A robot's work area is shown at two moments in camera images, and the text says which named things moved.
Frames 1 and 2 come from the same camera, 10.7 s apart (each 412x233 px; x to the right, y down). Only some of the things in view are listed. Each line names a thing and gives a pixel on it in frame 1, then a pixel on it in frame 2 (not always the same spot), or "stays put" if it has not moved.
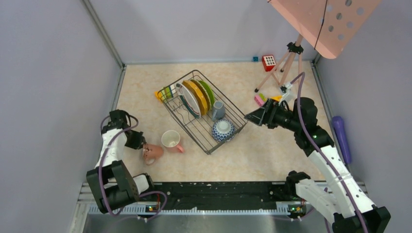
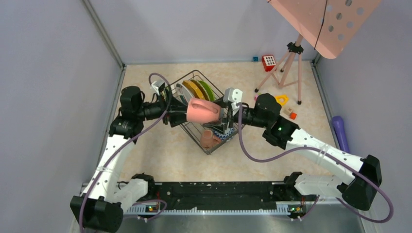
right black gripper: (266, 114) -> (231, 117)
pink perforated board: (331, 25) stays put
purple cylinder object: (338, 124) stays put
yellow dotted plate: (203, 106) stays put
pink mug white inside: (170, 140) -> (202, 111)
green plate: (210, 91) stays put
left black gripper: (137, 144) -> (175, 113)
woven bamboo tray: (206, 95) stays put
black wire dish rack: (209, 114) stays put
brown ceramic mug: (151, 152) -> (208, 140)
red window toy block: (268, 62) stays put
